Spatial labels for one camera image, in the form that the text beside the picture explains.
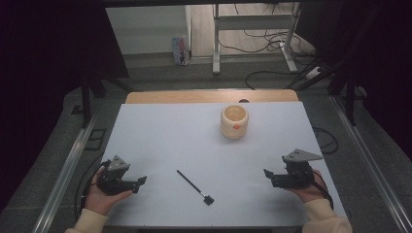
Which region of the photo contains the white partition panel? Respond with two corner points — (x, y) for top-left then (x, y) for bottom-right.
(105, 4), (192, 55)

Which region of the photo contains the colourful printed box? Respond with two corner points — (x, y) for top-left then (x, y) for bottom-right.
(171, 35), (190, 67)

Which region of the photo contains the black metal stand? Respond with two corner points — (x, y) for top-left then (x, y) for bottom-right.
(70, 69), (140, 129)
(285, 3), (383, 127)

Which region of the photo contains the aluminium rail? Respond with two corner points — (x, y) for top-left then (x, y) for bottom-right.
(329, 94), (412, 233)
(31, 106), (102, 233)

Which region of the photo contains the black eyebrow brush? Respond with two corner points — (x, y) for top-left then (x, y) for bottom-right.
(176, 169), (216, 207)

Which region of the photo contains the white desk frame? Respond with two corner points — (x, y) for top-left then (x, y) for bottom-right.
(211, 2), (304, 76)

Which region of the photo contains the cream ribbed cup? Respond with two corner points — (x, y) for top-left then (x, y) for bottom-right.
(220, 104), (250, 141)

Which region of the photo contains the black floor cable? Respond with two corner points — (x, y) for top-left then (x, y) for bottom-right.
(312, 125), (340, 155)
(244, 68), (323, 91)
(216, 28), (294, 55)

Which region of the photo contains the black floor frame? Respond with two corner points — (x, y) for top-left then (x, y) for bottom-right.
(84, 128), (108, 151)

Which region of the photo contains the hand-held gripper cable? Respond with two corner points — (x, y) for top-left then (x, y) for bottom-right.
(74, 159), (112, 221)
(312, 169), (335, 211)

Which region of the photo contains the right hand-held gripper cable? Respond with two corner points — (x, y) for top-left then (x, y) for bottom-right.
(312, 169), (335, 211)

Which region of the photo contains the person's right hand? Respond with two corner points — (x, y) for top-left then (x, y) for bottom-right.
(286, 169), (328, 205)

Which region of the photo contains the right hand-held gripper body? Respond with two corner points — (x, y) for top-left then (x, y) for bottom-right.
(271, 148), (325, 190)

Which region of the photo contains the white power strip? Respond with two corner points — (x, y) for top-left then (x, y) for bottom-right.
(305, 65), (324, 81)

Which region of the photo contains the left hand-held gripper cable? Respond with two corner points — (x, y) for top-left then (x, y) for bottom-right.
(74, 159), (112, 221)

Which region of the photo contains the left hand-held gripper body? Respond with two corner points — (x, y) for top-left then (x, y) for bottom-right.
(96, 154), (134, 197)

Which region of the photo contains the person's left hand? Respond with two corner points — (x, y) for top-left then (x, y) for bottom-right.
(84, 166), (134, 216)

